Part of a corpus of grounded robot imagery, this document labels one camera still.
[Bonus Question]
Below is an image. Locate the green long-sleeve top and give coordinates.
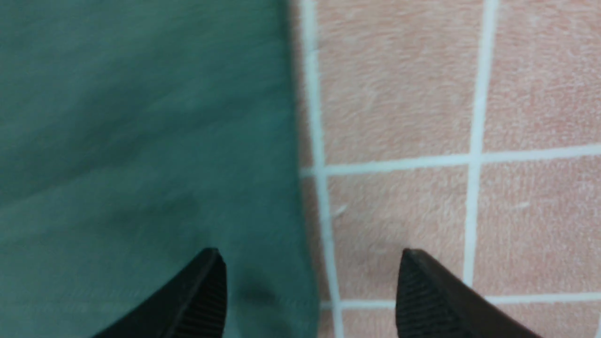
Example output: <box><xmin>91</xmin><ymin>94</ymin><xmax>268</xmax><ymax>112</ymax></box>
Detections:
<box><xmin>0</xmin><ymin>0</ymin><xmax>320</xmax><ymax>338</ymax></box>

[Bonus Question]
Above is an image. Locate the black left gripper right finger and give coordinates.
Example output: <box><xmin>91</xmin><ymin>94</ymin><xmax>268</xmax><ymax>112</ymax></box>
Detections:
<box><xmin>395</xmin><ymin>249</ymin><xmax>537</xmax><ymax>338</ymax></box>

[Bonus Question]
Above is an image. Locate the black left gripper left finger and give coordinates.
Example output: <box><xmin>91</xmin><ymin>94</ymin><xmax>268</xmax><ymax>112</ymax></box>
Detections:
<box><xmin>95</xmin><ymin>248</ymin><xmax>228</xmax><ymax>338</ymax></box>

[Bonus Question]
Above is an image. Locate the pink checkered table cloth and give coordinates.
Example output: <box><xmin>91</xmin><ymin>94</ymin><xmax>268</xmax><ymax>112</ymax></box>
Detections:
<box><xmin>291</xmin><ymin>0</ymin><xmax>600</xmax><ymax>338</ymax></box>

